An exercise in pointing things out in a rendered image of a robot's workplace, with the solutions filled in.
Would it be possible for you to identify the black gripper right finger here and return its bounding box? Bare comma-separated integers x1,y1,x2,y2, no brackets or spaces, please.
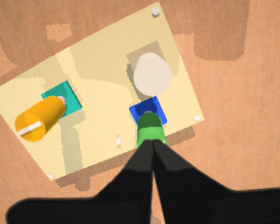
152,139,280,224

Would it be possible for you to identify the pale yellow circuit board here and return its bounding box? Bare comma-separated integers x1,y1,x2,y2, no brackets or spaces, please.
0,1,204,181

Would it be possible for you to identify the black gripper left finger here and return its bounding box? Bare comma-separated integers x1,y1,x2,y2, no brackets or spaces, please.
5,139,154,224

